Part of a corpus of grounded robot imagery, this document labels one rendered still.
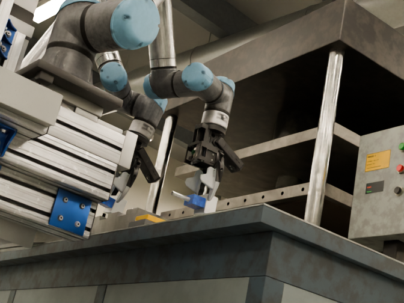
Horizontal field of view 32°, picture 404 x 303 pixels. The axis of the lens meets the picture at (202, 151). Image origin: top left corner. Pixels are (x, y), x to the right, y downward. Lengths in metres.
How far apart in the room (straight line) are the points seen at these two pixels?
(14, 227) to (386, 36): 1.80
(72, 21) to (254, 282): 0.74
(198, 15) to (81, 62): 5.31
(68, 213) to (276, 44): 1.64
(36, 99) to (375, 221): 1.39
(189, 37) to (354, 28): 5.30
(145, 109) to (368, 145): 0.89
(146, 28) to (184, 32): 6.29
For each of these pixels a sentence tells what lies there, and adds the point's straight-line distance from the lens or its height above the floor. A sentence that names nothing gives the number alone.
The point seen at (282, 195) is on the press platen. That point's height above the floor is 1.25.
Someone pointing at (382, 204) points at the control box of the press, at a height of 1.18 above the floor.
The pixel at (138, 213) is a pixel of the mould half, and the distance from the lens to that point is 1.91.
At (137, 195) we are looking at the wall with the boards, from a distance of 11.21.
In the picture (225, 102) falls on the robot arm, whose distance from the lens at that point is 1.97.
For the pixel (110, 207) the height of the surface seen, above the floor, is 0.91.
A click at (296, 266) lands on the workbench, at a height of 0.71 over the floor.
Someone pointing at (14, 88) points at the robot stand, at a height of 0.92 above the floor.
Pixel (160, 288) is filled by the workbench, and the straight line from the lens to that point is 1.65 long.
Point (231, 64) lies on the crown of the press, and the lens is 3.24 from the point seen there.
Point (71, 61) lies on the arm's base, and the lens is 1.64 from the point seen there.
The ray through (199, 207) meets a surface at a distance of 1.88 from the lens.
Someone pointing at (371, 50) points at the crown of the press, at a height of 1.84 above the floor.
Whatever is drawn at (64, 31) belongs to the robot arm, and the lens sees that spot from 1.68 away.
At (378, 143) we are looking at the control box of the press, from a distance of 2.57.
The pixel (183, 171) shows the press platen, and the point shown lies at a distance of 3.48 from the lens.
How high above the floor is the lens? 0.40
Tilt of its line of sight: 20 degrees up
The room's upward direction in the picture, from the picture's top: 12 degrees clockwise
